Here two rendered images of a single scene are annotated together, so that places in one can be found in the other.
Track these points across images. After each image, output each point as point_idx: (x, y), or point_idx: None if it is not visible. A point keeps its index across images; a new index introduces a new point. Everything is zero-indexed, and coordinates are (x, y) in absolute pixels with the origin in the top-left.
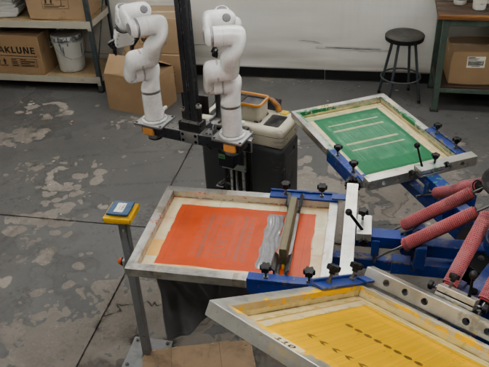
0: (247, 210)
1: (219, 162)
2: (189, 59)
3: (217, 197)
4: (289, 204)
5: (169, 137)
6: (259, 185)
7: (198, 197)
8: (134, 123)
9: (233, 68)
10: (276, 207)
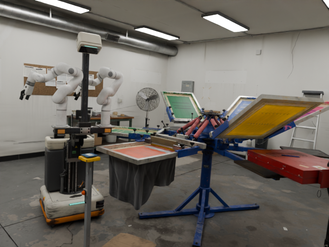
0: (135, 147)
1: (72, 156)
2: (87, 90)
3: (119, 146)
4: (154, 136)
5: (73, 133)
6: (81, 169)
7: (112, 148)
8: (54, 127)
9: (118, 88)
10: (141, 145)
